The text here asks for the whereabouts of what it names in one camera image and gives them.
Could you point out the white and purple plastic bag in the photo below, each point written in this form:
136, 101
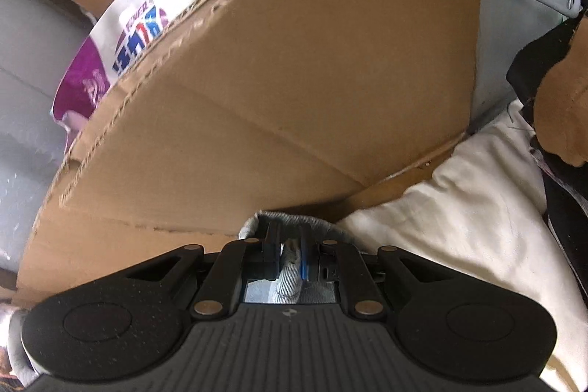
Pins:
133, 34

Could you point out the light blue jeans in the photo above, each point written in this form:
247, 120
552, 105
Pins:
287, 282

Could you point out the dark patterned folded garment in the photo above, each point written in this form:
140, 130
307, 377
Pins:
567, 208

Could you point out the brown cardboard box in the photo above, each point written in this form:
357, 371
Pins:
298, 75

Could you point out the cream bear-print blanket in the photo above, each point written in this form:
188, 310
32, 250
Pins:
459, 213

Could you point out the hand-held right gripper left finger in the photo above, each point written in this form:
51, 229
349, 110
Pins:
273, 254

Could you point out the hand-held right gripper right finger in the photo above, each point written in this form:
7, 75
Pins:
304, 268

